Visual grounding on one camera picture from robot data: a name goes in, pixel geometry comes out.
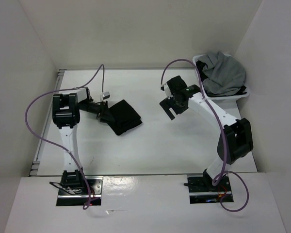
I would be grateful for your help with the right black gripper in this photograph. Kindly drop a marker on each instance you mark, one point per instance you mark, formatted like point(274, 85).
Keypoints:
point(166, 104)

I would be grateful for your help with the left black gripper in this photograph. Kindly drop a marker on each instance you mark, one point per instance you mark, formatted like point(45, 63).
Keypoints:
point(104, 113)

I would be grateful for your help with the black skirt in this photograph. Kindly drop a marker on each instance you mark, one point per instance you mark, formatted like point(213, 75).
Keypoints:
point(125, 117)

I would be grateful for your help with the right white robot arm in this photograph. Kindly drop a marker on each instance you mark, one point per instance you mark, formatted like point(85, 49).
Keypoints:
point(235, 135)

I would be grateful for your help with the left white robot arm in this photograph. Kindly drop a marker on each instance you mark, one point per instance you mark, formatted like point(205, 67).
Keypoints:
point(66, 116)

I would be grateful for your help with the white laundry basket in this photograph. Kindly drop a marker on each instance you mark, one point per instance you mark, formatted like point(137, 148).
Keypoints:
point(228, 95)

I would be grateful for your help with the grey skirt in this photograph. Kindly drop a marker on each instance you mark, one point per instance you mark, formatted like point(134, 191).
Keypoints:
point(223, 72)

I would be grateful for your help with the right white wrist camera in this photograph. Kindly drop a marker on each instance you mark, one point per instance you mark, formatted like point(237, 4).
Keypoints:
point(165, 88)

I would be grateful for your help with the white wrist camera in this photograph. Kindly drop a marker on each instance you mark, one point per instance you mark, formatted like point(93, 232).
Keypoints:
point(165, 88)
point(105, 95)

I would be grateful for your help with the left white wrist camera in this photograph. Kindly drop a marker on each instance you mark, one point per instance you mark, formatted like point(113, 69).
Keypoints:
point(105, 95)

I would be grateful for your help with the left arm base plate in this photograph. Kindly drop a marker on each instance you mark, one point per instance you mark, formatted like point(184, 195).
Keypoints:
point(68, 196)

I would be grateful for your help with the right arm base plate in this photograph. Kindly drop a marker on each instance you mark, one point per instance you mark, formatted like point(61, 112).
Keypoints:
point(199, 192)

